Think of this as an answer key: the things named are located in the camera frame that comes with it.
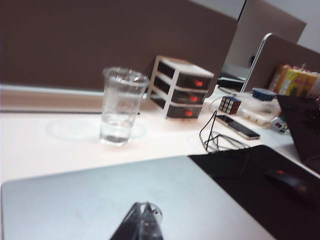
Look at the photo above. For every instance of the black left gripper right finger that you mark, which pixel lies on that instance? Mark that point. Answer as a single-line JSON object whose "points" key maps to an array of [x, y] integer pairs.
{"points": [[151, 225]]}

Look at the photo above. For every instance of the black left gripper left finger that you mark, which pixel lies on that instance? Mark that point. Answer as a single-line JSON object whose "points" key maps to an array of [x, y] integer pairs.
{"points": [[130, 225]]}

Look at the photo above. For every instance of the clear plastic coffee cup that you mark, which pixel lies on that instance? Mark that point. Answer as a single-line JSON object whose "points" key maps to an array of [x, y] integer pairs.
{"points": [[117, 100]]}

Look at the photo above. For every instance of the silver Dell laptop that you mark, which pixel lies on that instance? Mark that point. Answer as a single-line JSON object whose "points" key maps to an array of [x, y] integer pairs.
{"points": [[75, 200]]}

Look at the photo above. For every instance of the black mouse pad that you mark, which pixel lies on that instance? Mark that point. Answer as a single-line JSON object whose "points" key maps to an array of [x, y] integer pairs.
{"points": [[250, 200]]}

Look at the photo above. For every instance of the black computer mouse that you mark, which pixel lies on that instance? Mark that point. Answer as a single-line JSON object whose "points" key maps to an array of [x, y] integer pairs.
{"points": [[287, 180]]}

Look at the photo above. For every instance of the Rubik's cube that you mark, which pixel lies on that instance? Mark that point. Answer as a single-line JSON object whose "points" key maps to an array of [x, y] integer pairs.
{"points": [[230, 105]]}

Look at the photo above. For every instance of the white three-drawer organizer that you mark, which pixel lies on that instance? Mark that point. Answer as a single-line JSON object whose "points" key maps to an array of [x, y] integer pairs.
{"points": [[175, 72]]}

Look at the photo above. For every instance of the white blue power adapter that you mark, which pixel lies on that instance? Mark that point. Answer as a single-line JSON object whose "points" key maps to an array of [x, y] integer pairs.
{"points": [[278, 124]]}

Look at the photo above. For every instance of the black flat device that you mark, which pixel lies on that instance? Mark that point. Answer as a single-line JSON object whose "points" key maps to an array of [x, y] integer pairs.
{"points": [[230, 81]]}

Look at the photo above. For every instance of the blue bowl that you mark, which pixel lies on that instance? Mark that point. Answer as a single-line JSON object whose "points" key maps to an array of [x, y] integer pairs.
{"points": [[262, 93]]}

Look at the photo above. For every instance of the brown desk partition panel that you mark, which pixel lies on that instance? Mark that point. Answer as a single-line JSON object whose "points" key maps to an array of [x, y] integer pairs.
{"points": [[75, 37]]}

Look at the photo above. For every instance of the yellow snack packages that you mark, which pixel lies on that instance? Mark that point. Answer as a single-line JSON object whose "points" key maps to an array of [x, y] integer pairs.
{"points": [[297, 80]]}

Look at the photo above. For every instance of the beige partition panel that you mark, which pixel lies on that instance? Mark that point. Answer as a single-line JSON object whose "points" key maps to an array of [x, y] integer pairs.
{"points": [[270, 25]]}

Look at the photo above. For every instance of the brown partition with white frame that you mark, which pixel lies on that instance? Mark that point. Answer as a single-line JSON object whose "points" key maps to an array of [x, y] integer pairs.
{"points": [[280, 55]]}

